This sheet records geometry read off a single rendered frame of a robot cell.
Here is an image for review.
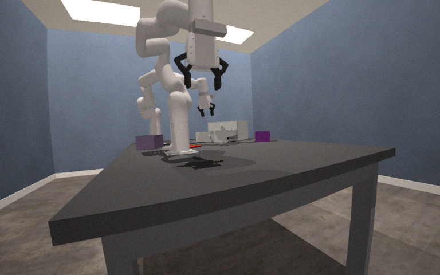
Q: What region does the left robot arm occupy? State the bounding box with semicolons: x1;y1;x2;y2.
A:
137;70;209;135

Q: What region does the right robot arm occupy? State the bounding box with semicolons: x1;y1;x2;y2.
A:
135;0;227;154

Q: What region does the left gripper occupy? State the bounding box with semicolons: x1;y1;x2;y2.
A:
197;95;215;117

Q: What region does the purple open-top box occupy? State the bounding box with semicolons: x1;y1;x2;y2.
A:
255;131;270;142
135;135;163;150

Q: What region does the white cabinet with drawer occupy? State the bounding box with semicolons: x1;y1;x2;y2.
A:
196;121;248;143

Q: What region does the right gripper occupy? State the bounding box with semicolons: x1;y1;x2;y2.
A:
174;31;229;91

